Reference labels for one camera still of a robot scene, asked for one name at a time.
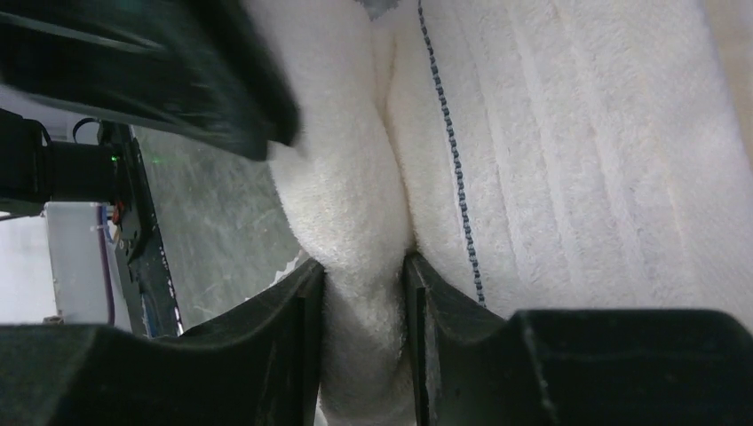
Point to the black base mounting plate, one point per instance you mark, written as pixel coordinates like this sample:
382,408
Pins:
142,263

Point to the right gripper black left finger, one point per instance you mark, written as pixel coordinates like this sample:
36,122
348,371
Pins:
257,364

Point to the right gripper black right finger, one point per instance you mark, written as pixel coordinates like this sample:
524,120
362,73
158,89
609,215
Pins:
571,367

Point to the cream white towel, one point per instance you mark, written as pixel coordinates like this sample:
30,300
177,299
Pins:
539,154

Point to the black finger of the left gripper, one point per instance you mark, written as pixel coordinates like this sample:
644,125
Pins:
200,69

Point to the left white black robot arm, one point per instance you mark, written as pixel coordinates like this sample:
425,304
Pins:
223,230

